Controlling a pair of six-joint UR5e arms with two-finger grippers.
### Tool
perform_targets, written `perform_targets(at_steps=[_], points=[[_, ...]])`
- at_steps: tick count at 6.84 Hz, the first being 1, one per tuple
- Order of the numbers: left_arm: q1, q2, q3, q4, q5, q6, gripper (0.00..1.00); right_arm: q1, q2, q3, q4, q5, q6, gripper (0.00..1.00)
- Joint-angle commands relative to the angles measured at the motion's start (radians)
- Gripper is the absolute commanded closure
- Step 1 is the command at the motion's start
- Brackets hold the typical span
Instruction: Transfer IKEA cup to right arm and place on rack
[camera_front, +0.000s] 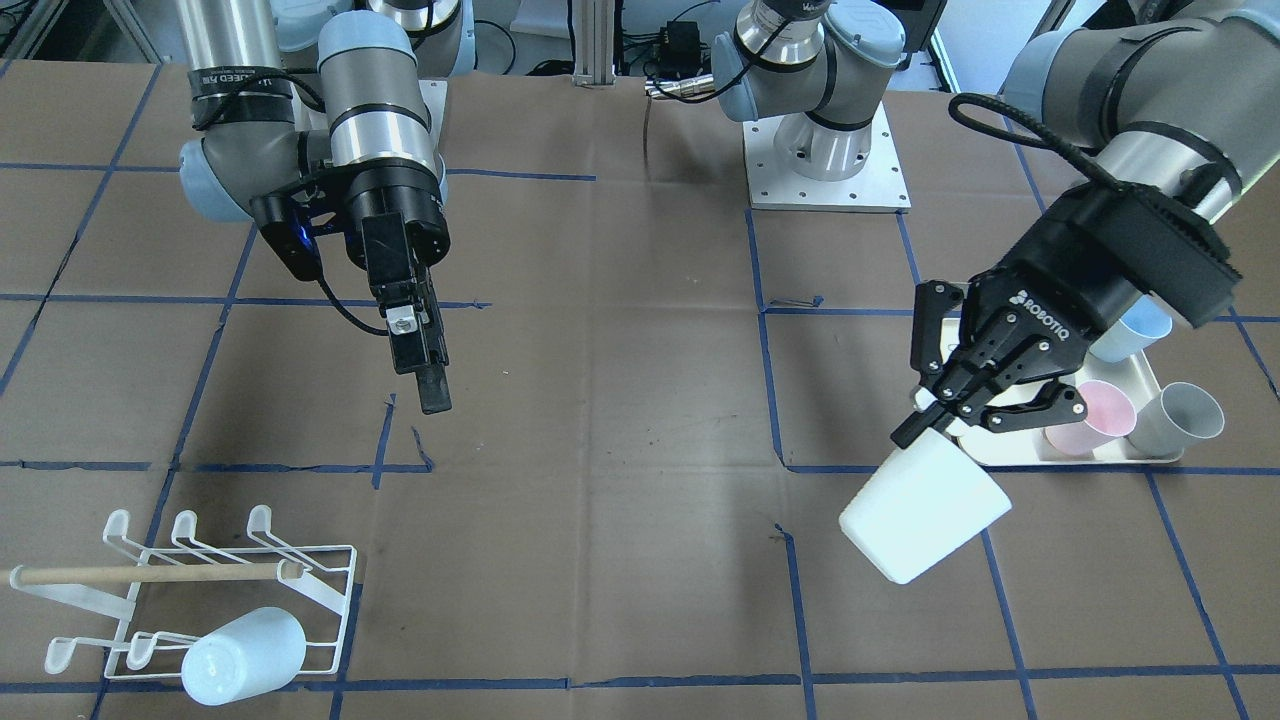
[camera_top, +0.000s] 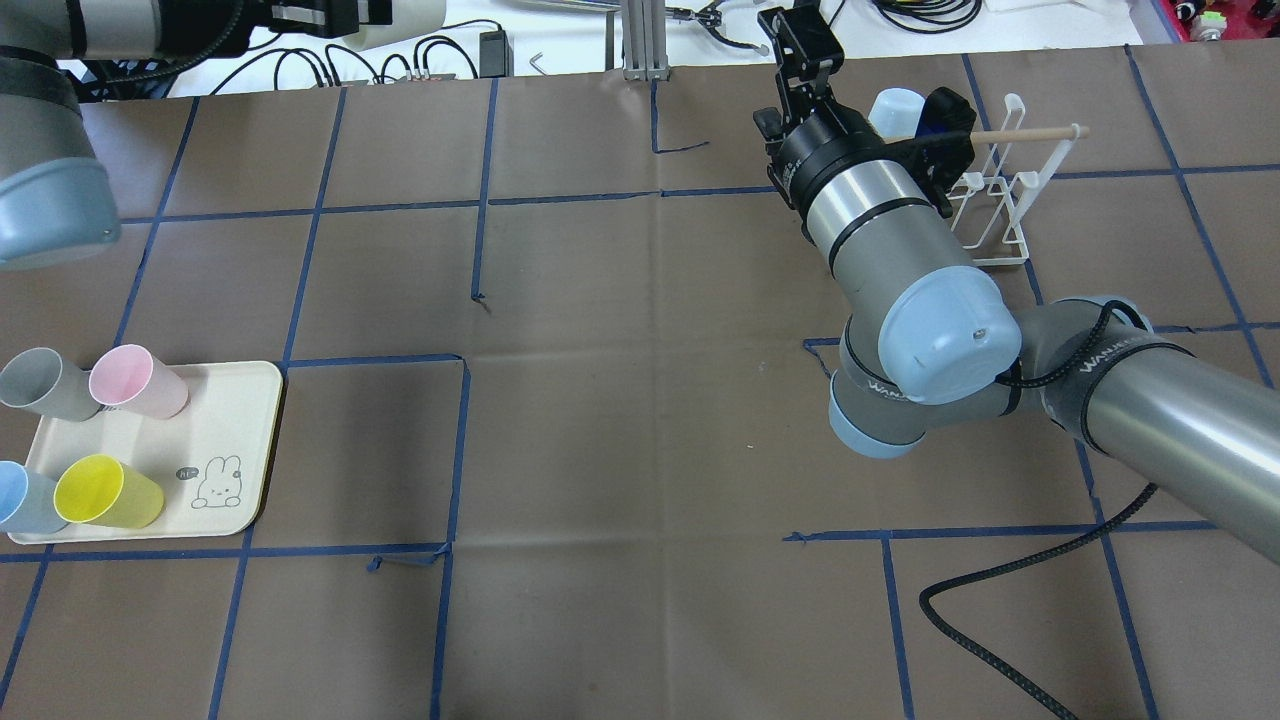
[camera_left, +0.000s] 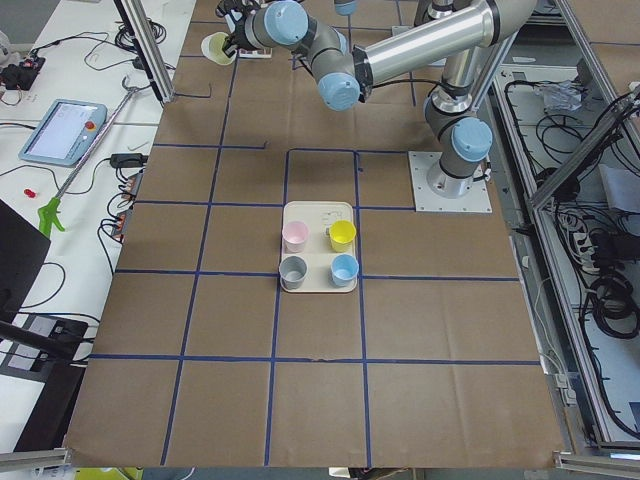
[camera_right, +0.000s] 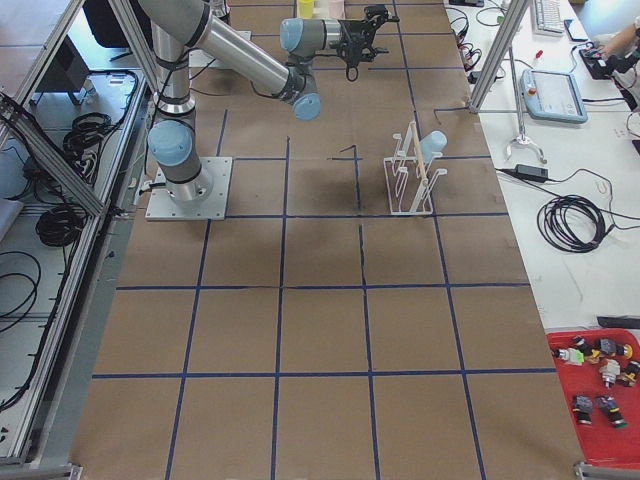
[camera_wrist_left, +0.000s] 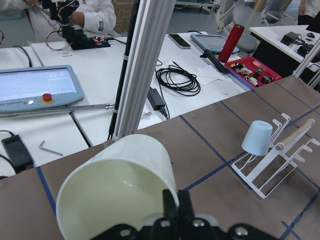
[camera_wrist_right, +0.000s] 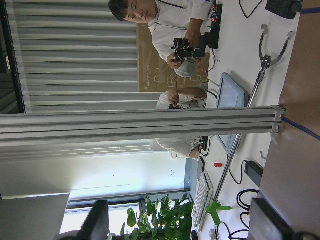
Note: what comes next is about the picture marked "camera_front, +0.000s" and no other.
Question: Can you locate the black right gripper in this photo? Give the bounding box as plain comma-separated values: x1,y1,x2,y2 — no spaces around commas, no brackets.
250,160,453,415

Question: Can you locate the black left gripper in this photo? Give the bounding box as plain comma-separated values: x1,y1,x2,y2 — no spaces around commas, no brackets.
890,182,1242,448

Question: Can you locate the cream white ikea cup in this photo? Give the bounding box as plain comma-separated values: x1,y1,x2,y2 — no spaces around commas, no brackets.
838,429,1012,584

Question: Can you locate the light blue ikea cup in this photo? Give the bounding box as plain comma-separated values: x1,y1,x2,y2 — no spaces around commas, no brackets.
1089,295,1174,363
180,607,307,706

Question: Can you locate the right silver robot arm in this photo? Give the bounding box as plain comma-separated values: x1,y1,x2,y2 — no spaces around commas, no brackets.
177,1,476,414

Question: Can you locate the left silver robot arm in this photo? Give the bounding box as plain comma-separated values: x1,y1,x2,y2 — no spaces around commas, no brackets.
891,1,1277,448

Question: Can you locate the pink ikea cup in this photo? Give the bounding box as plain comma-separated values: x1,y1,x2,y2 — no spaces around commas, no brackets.
1044,379,1137,456

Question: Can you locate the grey ikea cup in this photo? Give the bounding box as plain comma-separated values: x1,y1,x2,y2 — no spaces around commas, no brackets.
1128,382,1225,457

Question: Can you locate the cream plastic tray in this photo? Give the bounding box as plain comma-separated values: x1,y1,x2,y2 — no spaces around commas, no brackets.
915,355,1187,469

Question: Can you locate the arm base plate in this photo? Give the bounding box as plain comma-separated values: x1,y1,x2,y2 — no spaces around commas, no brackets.
419,78,449,141
742,105,911,213

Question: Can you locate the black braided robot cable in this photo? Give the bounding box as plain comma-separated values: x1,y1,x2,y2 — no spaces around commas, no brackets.
948,92,1121,191

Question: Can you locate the white wire cup rack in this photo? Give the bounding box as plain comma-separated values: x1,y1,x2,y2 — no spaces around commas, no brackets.
8,505,358,688

